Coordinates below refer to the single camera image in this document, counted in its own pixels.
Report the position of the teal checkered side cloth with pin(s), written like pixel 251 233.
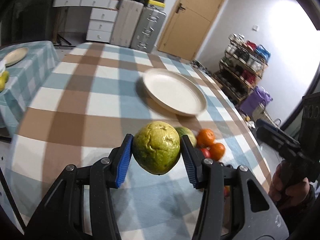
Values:
pixel 25 79

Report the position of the white desk with drawers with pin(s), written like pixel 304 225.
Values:
pixel 94 19

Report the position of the checkered tablecloth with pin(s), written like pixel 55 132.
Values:
pixel 95 97

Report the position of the beige suitcase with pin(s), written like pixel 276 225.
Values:
pixel 127 18

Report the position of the person's right hand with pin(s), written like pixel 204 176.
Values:
pixel 295 194

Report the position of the wooden door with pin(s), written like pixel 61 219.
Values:
pixel 188 26

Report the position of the red tomato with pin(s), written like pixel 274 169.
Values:
pixel 206 153

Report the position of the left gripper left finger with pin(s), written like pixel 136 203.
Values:
pixel 78 205

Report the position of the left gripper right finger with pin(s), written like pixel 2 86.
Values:
pixel 253 215

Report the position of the yellow-green guava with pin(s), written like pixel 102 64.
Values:
pixel 156 147

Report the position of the large cream plate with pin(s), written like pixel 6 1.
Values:
pixel 174 92

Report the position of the shoe rack with shoes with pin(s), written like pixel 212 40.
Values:
pixel 241 68

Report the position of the silver suitcase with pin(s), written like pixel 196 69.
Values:
pixel 147 29

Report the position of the woven basket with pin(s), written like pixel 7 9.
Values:
pixel 260 112

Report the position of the yellow lemon on side table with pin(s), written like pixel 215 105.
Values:
pixel 4 79

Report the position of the orange tangerine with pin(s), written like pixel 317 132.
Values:
pixel 205 138
pixel 217 151

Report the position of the purple bag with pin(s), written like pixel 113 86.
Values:
pixel 259 95

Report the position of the small cream plate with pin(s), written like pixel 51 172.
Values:
pixel 15 56

